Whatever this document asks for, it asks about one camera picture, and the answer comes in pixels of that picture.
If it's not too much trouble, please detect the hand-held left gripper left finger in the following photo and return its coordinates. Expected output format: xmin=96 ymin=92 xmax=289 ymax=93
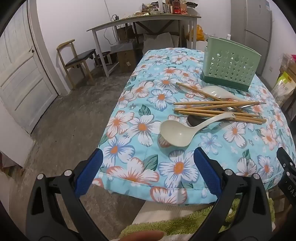
xmin=26 ymin=148 xmax=109 ymax=241

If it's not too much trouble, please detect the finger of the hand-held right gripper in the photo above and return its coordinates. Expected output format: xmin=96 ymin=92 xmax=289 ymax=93
xmin=276 ymin=147 xmax=296 ymax=177

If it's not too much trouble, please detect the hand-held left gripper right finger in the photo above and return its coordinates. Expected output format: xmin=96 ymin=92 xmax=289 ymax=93
xmin=194 ymin=147 xmax=271 ymax=241

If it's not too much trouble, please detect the white plastic ladle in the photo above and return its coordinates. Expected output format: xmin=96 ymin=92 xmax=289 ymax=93
xmin=159 ymin=112 xmax=237 ymax=147

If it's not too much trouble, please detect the pile of bamboo chopsticks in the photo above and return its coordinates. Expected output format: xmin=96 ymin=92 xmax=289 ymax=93
xmin=173 ymin=82 xmax=267 ymax=126

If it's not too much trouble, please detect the metal spoon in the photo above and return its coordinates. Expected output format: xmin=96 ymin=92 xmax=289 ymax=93
xmin=215 ymin=103 xmax=255 ymax=112

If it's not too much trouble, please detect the white rice paddle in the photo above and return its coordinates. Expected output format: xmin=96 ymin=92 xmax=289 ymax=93
xmin=202 ymin=86 xmax=246 ymax=103

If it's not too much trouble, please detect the green perforated utensil holder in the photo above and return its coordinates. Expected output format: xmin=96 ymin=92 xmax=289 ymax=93
xmin=200 ymin=36 xmax=262 ymax=92

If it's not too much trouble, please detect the person's left hand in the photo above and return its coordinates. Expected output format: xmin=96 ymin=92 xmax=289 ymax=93
xmin=120 ymin=230 xmax=165 ymax=241

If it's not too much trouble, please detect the green shaggy rug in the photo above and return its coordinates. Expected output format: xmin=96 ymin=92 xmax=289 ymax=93
xmin=119 ymin=197 xmax=275 ymax=241

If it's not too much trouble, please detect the yellow green rice bag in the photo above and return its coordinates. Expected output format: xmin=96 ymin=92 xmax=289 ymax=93
xmin=272 ymin=71 xmax=295 ymax=107

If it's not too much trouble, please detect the floral blue blanket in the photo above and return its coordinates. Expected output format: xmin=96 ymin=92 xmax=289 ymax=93
xmin=91 ymin=47 xmax=296 ymax=205

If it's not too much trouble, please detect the large cardboard box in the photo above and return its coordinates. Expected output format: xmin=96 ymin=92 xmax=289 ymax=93
xmin=279 ymin=53 xmax=296 ymax=78

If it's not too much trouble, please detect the wooden chair black seat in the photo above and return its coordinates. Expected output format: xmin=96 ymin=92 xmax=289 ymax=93
xmin=57 ymin=39 xmax=99 ymax=90

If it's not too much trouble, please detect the small cardboard box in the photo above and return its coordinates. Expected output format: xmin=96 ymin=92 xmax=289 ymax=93
xmin=117 ymin=50 xmax=137 ymax=74

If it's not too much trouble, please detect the white panel door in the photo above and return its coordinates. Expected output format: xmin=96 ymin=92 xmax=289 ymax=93
xmin=0 ymin=2 xmax=59 ymax=135

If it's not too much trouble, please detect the grey plastic box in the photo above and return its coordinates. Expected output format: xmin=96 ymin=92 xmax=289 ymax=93
xmin=110 ymin=39 xmax=137 ymax=55

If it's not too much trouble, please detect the grey refrigerator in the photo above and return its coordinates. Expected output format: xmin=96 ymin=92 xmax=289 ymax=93
xmin=231 ymin=0 xmax=274 ymax=77

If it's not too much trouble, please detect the white cushion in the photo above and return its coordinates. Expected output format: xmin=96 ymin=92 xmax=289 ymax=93
xmin=142 ymin=32 xmax=181 ymax=54

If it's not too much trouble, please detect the yellow plastic bag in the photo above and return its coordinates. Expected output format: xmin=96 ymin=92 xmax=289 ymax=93
xmin=190 ymin=24 xmax=207 ymax=42

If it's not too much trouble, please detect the white long desk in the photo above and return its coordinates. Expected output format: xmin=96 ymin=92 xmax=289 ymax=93
xmin=87 ymin=11 xmax=201 ymax=78

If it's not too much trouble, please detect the red bottle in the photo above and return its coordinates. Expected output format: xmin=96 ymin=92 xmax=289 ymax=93
xmin=172 ymin=0 xmax=182 ymax=15

